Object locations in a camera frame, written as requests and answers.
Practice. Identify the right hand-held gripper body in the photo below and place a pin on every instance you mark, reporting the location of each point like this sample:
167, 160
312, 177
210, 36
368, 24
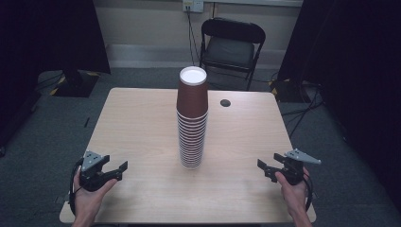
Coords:
293, 171

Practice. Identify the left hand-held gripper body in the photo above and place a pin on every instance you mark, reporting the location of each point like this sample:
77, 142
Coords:
92, 176

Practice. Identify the stack of brown paper cups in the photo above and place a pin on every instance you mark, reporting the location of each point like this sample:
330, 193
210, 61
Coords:
192, 126

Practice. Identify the person's left hand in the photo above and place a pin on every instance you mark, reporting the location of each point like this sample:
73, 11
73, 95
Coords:
86, 201

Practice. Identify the person's right hand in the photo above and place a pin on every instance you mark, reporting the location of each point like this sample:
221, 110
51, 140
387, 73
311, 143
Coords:
294, 198

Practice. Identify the black tape strip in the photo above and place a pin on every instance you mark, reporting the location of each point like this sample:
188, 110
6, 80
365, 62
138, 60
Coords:
86, 122

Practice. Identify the black stand base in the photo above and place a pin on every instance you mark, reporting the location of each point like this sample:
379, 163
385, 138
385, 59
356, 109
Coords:
77, 83
285, 90

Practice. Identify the black table grommet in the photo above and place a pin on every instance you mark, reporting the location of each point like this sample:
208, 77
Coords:
225, 102

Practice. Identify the black folding chair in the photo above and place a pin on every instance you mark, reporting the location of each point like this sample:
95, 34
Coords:
231, 52

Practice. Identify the black curtain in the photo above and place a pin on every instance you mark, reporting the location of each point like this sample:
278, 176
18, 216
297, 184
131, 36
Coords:
356, 63
47, 34

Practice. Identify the white wall outlet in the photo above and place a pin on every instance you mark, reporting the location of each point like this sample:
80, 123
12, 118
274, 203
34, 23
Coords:
193, 5

